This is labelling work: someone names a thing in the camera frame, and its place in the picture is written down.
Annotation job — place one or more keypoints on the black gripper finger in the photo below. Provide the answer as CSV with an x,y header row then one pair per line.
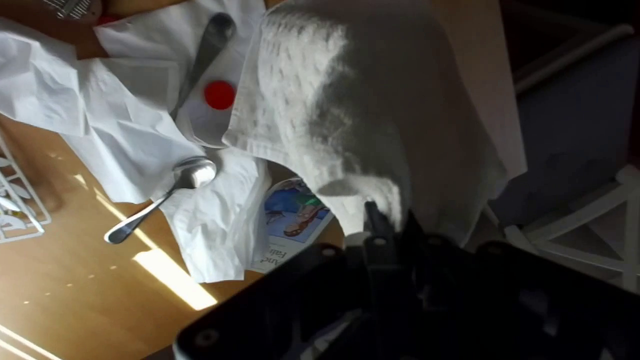
x,y
380,231

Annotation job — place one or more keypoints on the white towel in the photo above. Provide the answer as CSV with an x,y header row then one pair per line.
x,y
364,103

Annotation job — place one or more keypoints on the white chair grey cushion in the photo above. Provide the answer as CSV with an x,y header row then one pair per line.
x,y
574,114

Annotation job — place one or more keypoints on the red bottle cap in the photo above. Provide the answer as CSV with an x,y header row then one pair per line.
x,y
219,94

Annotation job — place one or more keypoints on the crumpled white paper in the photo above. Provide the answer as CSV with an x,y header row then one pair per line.
x,y
120,117

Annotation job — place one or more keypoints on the white lattice trivet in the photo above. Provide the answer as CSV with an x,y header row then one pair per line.
x,y
23,214

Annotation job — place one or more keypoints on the metal spoon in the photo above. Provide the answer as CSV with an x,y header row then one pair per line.
x,y
188,174

